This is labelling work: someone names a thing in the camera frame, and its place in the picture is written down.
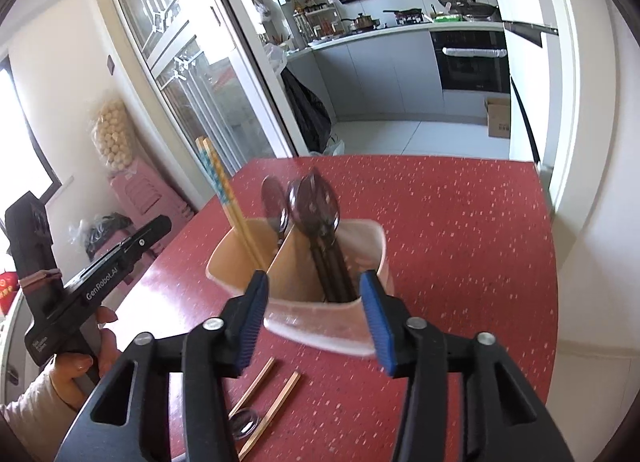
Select red item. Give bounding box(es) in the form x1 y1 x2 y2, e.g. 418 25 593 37
0 269 21 315

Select black built-in oven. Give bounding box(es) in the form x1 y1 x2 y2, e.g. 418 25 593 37
430 31 511 92

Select pink plastic utensil holder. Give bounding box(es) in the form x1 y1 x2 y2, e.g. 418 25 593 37
206 219 396 358

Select cardboard box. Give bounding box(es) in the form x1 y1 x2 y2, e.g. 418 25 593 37
484 96 512 139

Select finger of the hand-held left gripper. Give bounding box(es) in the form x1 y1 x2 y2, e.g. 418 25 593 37
119 215 173 269

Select plain wooden chopstick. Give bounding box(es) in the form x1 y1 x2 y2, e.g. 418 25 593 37
228 357 277 419
238 371 302 462

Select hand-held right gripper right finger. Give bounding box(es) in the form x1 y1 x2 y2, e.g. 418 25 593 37
360 269 576 462

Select black frying pan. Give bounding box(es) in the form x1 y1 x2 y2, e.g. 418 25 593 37
452 0 501 22

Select person's left hand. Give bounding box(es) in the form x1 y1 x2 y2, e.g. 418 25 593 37
47 305 123 410

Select hanging black cloth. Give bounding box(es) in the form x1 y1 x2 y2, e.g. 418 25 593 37
280 67 333 155

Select kitchen spice rack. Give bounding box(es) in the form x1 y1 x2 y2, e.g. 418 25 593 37
291 0 346 43

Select black handled spoon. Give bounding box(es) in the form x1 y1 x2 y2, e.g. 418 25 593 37
231 407 258 439
299 167 358 303
261 175 293 248
286 177 346 303

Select grey lower kitchen cabinets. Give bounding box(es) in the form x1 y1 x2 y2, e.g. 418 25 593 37
285 25 443 153

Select black plastic bag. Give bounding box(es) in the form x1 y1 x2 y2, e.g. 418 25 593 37
75 212 133 258

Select bag of beige balls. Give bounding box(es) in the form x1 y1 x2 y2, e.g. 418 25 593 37
89 98 136 173

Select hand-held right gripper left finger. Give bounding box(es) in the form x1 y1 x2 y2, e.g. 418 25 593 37
52 269 271 462

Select stack of pink stools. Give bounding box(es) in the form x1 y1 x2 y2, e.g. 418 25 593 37
107 162 196 233

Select person's left forearm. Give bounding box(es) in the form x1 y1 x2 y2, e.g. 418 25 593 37
0 369 86 462

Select sliding glass door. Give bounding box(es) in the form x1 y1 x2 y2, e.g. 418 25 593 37
85 0 301 208

